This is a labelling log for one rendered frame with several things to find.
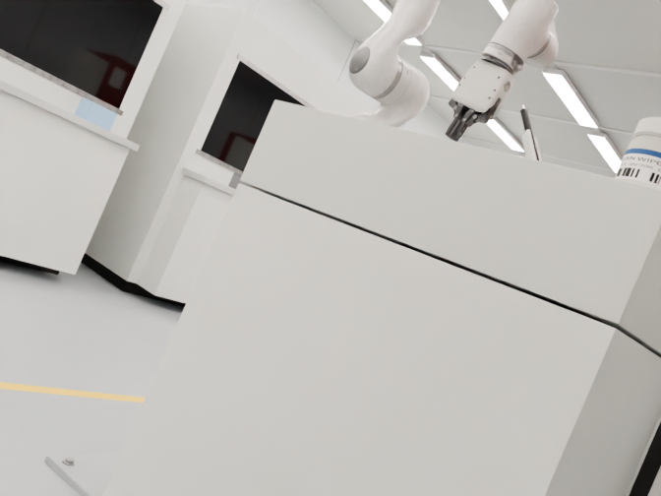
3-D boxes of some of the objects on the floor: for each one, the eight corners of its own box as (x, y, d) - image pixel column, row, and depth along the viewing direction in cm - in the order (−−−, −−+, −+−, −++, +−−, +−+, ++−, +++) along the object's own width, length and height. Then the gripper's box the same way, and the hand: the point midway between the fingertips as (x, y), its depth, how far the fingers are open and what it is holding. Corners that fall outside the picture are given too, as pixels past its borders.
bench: (317, 348, 537) (412, 128, 538) (141, 306, 400) (270, 11, 401) (238, 302, 607) (323, 107, 608) (65, 253, 470) (175, 2, 471)
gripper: (465, 43, 136) (417, 118, 139) (521, 65, 127) (469, 145, 129) (480, 61, 142) (434, 132, 144) (534, 83, 133) (484, 158, 135)
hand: (455, 130), depth 137 cm, fingers closed
